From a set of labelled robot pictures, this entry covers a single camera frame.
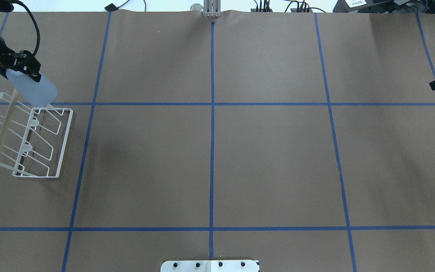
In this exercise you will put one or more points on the light blue plastic cup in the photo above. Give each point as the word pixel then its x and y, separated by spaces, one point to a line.
pixel 38 94

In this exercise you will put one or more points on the small black sensor puck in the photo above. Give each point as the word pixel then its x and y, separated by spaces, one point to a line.
pixel 111 7

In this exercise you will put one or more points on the black device top right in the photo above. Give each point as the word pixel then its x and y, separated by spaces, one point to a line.
pixel 385 6

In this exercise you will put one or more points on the white wire cup holder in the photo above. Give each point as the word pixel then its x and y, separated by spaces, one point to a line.
pixel 33 140

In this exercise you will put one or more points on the aluminium frame post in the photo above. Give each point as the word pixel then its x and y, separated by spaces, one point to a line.
pixel 212 8

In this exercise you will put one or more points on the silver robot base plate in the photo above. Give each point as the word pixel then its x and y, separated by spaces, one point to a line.
pixel 210 266

